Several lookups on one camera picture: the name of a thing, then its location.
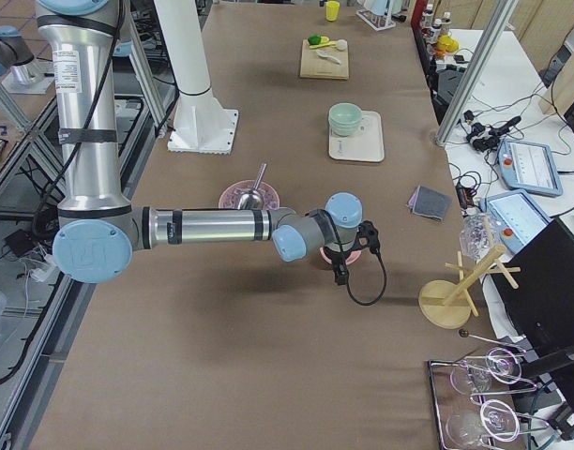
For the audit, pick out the yellow container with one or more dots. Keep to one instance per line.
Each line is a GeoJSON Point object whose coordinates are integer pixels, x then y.
{"type": "Point", "coordinates": [447, 44]}

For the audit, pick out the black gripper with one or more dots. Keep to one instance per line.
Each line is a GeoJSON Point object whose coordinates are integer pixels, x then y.
{"type": "Point", "coordinates": [338, 259]}

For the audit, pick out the metal ice scoop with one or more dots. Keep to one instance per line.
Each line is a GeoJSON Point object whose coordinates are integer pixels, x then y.
{"type": "Point", "coordinates": [252, 198]}

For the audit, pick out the white dish rack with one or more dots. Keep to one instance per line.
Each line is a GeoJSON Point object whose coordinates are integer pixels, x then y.
{"type": "Point", "coordinates": [381, 15]}

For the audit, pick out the blue teach pendant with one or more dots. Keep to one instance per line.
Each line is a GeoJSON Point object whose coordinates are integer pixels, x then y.
{"type": "Point", "coordinates": [519, 219]}
{"type": "Point", "coordinates": [529, 166]}

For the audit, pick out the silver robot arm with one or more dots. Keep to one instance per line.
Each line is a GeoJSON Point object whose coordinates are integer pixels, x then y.
{"type": "Point", "coordinates": [99, 228]}

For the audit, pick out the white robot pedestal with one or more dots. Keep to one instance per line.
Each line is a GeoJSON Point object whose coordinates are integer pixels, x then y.
{"type": "Point", "coordinates": [201, 124]}

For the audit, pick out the clear plastic bag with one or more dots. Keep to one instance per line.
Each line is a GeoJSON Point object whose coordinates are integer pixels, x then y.
{"type": "Point", "coordinates": [475, 237]}

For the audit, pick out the wire glass rack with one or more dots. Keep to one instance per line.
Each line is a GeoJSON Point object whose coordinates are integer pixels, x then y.
{"type": "Point", "coordinates": [487, 400]}

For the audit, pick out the wooden cutting board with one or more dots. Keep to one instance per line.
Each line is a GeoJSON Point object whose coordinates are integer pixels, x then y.
{"type": "Point", "coordinates": [313, 67]}

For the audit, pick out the pink ice bowl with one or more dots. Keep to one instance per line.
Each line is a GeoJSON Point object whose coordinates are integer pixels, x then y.
{"type": "Point", "coordinates": [229, 197]}

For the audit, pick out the yellow cup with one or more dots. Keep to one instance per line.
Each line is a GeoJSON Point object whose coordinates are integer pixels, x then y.
{"type": "Point", "coordinates": [332, 10]}

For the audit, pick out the aluminium frame post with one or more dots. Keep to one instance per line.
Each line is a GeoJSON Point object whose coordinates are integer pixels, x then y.
{"type": "Point", "coordinates": [497, 24]}

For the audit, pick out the green stacked bowls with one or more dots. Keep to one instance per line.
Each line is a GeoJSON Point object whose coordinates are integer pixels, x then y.
{"type": "Point", "coordinates": [344, 118]}

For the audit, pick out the lower blue teach pendant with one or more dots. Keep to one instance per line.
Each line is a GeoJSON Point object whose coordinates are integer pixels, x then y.
{"type": "Point", "coordinates": [519, 219]}

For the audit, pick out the upper blue teach pendant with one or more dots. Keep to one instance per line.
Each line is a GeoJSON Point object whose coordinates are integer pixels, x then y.
{"type": "Point", "coordinates": [529, 166]}

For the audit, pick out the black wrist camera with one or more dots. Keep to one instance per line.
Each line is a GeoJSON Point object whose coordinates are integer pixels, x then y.
{"type": "Point", "coordinates": [368, 237]}

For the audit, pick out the cream rabbit tray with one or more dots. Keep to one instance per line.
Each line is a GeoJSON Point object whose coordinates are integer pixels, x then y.
{"type": "Point", "coordinates": [365, 145]}

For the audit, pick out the white ceramic spoon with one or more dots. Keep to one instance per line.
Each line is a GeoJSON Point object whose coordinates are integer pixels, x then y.
{"type": "Point", "coordinates": [328, 57]}

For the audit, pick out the green lime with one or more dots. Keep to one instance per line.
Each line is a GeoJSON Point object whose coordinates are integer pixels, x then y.
{"type": "Point", "coordinates": [314, 40]}

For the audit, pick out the black monitor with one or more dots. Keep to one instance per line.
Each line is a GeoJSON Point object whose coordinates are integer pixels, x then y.
{"type": "Point", "coordinates": [542, 307]}

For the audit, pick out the wooden mug tree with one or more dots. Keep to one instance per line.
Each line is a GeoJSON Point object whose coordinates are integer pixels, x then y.
{"type": "Point", "coordinates": [449, 305]}

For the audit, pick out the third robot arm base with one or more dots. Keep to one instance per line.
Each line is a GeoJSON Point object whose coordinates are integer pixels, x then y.
{"type": "Point", "coordinates": [21, 72]}

